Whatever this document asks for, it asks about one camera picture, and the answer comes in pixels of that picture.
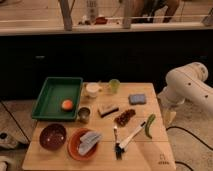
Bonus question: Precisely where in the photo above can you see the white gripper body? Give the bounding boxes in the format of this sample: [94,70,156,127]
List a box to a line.
[162,105,176,127]

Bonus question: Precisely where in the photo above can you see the dark grape bunch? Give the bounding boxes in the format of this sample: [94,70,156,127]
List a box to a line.
[114,109,136,127]

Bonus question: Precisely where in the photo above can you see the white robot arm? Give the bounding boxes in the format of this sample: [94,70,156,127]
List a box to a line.
[157,62,213,126]

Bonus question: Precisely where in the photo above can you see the green translucent cup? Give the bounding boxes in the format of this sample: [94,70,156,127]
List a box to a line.
[109,79,120,94]

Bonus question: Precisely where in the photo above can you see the white paper cup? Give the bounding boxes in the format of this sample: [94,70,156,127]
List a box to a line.
[86,83,101,98]

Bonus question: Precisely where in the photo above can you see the small metal cup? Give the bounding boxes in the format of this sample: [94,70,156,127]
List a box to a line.
[78,107,90,123]

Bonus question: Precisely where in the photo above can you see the green chili pepper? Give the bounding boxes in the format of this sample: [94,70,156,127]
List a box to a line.
[145,114,156,139]

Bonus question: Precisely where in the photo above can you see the blue sponge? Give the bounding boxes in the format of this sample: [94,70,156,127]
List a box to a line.
[128,94,146,105]

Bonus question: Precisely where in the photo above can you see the small metal spoon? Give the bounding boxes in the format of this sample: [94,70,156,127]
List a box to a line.
[113,126,120,160]

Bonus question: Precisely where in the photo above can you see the wooden block eraser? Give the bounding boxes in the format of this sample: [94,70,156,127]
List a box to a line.
[98,104,119,118]

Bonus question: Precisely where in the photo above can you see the grey folded cloth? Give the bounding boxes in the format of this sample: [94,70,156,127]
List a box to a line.
[78,131,102,156]

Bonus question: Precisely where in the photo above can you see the orange fruit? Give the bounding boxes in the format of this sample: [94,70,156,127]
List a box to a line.
[61,99,73,111]

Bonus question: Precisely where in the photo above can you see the red object on shelf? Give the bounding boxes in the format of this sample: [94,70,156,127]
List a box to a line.
[95,17,108,25]

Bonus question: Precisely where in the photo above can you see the green plastic tray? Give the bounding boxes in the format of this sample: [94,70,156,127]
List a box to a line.
[32,77,83,121]

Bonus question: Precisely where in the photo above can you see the dark purple bowl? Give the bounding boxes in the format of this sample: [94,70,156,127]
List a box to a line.
[39,123,66,151]

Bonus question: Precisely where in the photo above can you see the black power cable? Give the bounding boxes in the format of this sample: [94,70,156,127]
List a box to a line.
[165,125,213,171]

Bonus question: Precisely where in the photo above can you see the white handled brush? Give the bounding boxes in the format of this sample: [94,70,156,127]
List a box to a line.
[118,121,146,153]

